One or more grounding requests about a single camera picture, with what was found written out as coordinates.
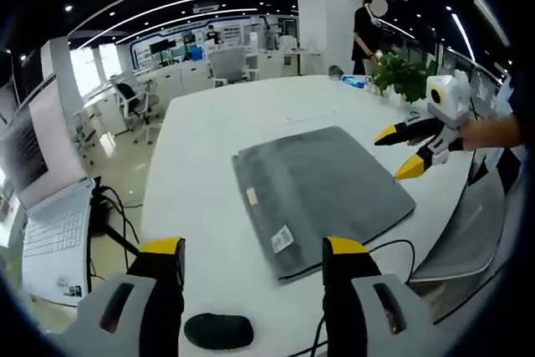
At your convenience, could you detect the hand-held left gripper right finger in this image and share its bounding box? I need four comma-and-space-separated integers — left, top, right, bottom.
321, 235, 446, 357

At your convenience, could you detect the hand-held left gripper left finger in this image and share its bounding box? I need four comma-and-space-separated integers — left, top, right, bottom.
52, 236, 186, 357

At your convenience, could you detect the grey towel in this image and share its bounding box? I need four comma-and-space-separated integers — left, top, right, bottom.
232, 125, 418, 287

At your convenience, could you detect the person's right hand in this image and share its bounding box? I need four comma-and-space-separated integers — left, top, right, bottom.
459, 120, 490, 151

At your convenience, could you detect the green potted plant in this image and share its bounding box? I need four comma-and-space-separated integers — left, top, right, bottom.
373, 50, 438, 105

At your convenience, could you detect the black computer mouse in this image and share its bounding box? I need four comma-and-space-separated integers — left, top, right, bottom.
183, 314, 255, 351

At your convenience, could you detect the blue packet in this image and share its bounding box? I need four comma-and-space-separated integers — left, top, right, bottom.
340, 74, 374, 90

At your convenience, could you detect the grey chair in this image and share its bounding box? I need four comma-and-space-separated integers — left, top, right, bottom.
407, 172, 509, 287

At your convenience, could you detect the black tripod stand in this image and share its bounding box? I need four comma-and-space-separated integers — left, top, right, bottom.
85, 176, 141, 295

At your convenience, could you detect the white laptop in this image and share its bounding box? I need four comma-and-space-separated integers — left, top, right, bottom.
0, 74, 97, 307

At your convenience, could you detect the white office chair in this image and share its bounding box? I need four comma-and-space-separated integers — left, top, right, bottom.
207, 46, 252, 89

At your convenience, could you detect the black-backed office chair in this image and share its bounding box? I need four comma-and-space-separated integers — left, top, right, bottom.
115, 80, 162, 145

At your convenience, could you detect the black monitor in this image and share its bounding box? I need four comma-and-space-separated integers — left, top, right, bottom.
149, 38, 172, 55

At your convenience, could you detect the black cable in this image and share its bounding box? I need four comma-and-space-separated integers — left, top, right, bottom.
308, 239, 417, 357

